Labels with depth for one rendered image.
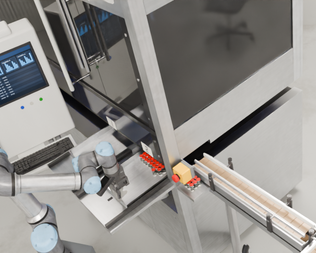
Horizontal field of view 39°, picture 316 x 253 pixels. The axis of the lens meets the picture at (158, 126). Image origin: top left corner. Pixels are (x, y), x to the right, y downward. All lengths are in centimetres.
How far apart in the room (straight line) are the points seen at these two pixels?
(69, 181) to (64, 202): 178
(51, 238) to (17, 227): 161
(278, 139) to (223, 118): 59
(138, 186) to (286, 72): 103
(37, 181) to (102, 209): 51
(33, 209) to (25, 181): 29
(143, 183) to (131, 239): 99
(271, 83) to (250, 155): 44
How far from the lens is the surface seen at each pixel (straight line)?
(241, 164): 259
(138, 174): 237
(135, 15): 171
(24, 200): 209
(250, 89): 235
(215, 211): 264
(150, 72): 183
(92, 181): 189
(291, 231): 198
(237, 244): 256
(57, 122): 291
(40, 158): 281
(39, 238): 211
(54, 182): 188
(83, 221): 348
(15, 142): 291
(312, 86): 428
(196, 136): 219
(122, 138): 262
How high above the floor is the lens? 253
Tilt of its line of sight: 39 degrees down
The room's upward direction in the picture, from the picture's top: 15 degrees counter-clockwise
